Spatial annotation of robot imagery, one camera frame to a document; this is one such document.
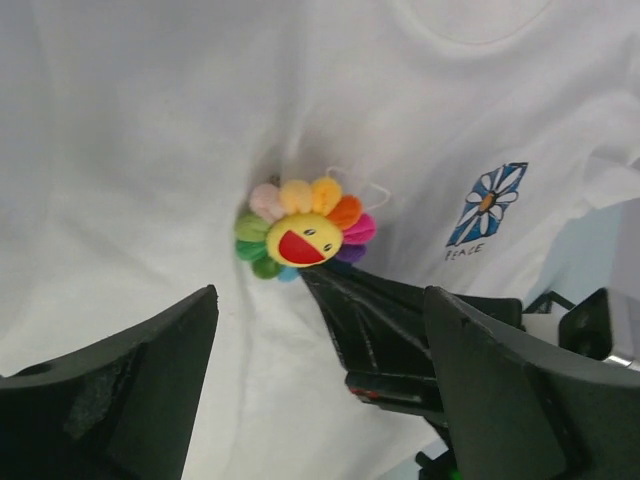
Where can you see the rainbow plush flower brooch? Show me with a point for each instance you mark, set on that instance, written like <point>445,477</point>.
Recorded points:
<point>288,226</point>

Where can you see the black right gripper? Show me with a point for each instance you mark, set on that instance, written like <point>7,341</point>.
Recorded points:
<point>377,330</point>

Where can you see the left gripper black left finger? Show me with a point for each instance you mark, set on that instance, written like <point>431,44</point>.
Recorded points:
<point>121,408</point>

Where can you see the white t-shirt with daisy print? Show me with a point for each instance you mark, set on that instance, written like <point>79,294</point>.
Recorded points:
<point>494,140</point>

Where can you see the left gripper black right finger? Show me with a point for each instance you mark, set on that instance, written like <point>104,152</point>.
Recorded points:
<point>518,407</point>

